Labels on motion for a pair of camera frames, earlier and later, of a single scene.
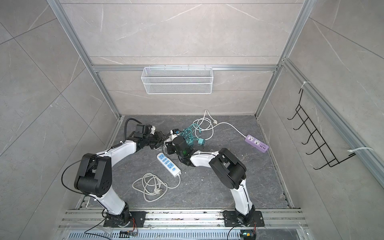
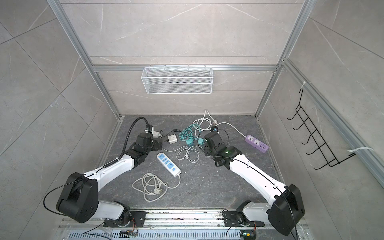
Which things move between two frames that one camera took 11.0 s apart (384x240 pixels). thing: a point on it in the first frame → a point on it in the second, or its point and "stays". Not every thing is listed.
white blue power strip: x=169 y=164 stays
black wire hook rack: x=322 y=149 stays
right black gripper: x=169 y=147 → x=207 y=149
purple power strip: x=256 y=144 stays
